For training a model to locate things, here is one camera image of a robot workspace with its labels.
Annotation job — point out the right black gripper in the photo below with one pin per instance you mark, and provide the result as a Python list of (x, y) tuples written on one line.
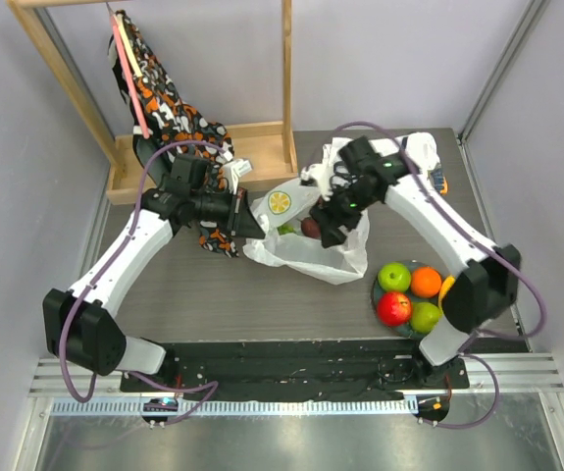
[(330, 220)]

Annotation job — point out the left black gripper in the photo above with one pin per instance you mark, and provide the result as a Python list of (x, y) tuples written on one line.
[(241, 222)]

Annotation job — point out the fake dark red plum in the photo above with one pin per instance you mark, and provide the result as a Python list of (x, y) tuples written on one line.
[(310, 228)]

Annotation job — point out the white plastic bag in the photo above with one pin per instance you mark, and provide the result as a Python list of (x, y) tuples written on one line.
[(289, 203)]

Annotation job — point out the fake green apple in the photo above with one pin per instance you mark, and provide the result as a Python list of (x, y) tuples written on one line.
[(425, 315), (394, 276)]

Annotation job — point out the fake orange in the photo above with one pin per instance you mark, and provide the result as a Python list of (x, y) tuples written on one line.
[(426, 282)]

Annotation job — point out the fake red apple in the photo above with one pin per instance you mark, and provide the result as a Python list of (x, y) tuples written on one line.
[(394, 309)]

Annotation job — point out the fake yellow lemon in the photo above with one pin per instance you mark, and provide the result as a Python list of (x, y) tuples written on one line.
[(447, 284)]

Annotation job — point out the fake green grapes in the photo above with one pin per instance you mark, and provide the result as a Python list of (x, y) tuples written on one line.
[(286, 229)]

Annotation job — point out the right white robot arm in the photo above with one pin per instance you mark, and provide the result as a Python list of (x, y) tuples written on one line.
[(400, 173)]

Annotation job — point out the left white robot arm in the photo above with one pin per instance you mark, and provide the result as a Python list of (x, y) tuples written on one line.
[(80, 322)]

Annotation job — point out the wooden clothes rack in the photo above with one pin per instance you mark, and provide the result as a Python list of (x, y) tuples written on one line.
[(269, 146)]

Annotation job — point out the white printed t-shirt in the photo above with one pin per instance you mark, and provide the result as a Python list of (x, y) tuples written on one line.
[(420, 147)]

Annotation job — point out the orange black patterned garment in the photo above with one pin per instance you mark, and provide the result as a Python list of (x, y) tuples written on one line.
[(169, 118)]

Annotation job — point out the blue ceramic plate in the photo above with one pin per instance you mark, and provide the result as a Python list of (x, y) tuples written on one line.
[(377, 292)]

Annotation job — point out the pink clothes hanger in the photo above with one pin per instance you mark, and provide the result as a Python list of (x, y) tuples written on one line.
[(129, 66)]

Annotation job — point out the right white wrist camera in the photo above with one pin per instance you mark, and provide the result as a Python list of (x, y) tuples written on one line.
[(325, 177)]

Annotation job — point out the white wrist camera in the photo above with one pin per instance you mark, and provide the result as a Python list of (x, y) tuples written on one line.
[(325, 177), (234, 170)]

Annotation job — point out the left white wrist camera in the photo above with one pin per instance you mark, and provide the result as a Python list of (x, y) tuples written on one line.
[(234, 170)]

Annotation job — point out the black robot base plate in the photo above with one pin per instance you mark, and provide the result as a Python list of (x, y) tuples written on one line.
[(297, 371)]

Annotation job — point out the slotted cable duct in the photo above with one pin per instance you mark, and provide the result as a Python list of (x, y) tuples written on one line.
[(166, 406)]

